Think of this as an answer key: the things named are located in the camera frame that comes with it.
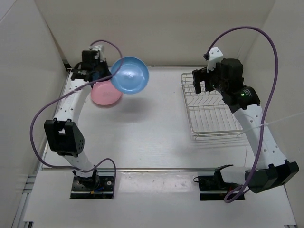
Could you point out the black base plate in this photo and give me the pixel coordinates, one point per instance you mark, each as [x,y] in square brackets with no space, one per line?
[104,189]
[210,190]

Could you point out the pink plate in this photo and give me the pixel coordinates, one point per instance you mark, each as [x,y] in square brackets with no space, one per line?
[104,93]

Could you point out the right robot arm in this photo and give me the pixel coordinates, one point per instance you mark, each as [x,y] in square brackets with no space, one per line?
[271,168]

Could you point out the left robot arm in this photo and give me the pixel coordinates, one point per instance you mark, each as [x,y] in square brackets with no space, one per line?
[63,134]

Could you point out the blue plate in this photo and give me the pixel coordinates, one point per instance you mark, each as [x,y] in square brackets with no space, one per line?
[130,75]

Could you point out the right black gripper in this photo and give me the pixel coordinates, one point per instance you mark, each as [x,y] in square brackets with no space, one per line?
[205,75]

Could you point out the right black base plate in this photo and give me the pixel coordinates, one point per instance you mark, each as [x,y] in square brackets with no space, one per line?
[210,190]

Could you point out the wire dish rack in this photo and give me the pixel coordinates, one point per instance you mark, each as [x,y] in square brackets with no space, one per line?
[207,114]

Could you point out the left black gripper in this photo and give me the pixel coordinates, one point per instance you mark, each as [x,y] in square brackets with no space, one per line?
[104,63]

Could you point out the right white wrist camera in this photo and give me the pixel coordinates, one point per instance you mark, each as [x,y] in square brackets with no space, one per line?
[213,57]

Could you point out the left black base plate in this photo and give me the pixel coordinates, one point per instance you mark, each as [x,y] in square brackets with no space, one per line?
[104,189]

